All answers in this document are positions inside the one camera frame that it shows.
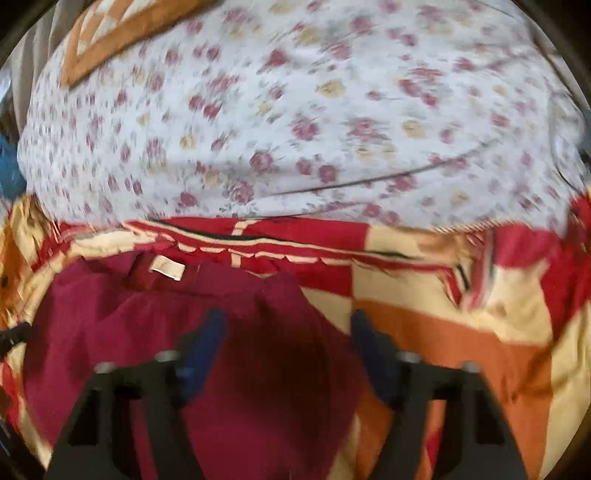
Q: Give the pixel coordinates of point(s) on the maroon garment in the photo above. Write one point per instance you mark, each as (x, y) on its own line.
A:
(277, 369)

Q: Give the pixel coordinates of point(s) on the orange red cream spotted blanket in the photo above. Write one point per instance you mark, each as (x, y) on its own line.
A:
(461, 332)

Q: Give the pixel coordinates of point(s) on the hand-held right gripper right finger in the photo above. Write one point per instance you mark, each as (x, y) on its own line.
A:
(369, 350)

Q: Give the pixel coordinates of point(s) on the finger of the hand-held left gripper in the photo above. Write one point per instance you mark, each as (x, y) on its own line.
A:
(14, 337)

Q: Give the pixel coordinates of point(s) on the white floral bedsheet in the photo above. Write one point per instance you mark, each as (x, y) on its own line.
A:
(300, 92)

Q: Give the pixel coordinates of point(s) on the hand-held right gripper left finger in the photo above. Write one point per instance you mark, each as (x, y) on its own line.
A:
(203, 344)

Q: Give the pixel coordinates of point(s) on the orange checkered quilt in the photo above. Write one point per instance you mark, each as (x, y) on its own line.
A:
(115, 37)

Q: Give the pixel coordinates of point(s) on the blue cloth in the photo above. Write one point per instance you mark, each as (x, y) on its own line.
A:
(9, 166)

